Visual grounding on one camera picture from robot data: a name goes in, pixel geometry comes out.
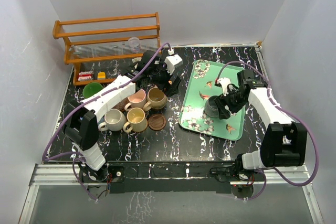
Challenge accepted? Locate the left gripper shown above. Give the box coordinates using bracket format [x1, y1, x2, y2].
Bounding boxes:
[148, 59, 181, 97]

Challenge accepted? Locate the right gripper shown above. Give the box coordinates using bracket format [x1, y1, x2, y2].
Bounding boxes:
[214, 87, 247, 119]

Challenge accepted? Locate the tan brown mug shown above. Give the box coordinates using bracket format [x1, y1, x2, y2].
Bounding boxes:
[143, 87, 167, 112]

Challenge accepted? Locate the green floral tray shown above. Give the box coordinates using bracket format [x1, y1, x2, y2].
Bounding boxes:
[179, 60, 246, 141]

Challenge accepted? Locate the grey mug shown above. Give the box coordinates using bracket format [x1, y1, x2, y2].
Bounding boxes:
[204, 95, 219, 118]

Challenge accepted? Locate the pink mug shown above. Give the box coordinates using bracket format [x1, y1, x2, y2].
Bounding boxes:
[124, 89, 146, 111]

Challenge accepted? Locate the yellow mug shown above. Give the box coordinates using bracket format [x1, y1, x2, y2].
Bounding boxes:
[123, 108, 148, 133]

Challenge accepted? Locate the white beige mug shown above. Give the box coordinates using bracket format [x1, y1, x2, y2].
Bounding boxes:
[98, 109, 127, 132]

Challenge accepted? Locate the wooden shelf rack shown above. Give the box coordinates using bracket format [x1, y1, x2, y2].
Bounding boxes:
[52, 12, 161, 86]

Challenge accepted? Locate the green mug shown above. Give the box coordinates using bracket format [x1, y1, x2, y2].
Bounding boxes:
[82, 82, 103, 99]

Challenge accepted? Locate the maroon mug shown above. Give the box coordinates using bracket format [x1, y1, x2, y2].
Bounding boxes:
[113, 100, 128, 111]

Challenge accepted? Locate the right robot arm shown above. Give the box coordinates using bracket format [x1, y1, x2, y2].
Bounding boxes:
[213, 70, 308, 180]

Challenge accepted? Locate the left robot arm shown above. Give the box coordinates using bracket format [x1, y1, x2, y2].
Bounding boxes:
[62, 49, 183, 182]

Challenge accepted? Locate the clear plastic cup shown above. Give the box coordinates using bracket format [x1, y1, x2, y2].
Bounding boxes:
[128, 37, 141, 54]

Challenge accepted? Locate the white green small box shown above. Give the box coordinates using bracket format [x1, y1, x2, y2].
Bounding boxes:
[132, 57, 141, 64]

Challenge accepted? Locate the yellow small block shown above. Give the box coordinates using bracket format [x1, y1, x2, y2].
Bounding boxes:
[97, 71, 106, 80]

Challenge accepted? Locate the red white small box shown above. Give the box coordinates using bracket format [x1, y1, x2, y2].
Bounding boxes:
[78, 71, 94, 81]

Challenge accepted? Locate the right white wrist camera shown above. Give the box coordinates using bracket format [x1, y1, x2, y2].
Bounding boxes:
[215, 78, 237, 96]

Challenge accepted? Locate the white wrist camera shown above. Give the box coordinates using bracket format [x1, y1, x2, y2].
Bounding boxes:
[164, 49, 183, 75]
[215, 78, 237, 96]

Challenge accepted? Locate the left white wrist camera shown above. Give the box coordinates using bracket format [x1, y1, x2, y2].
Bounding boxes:
[164, 49, 183, 75]

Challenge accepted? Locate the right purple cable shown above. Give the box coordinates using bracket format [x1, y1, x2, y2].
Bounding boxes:
[216, 62, 320, 200]

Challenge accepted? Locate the purple cable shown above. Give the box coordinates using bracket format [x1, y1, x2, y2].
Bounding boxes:
[41, 41, 174, 204]
[216, 62, 320, 200]

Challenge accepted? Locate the black front base frame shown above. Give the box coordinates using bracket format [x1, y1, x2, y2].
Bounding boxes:
[78, 159, 266, 195]

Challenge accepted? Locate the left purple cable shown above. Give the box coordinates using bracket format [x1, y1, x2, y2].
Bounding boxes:
[41, 41, 174, 204]

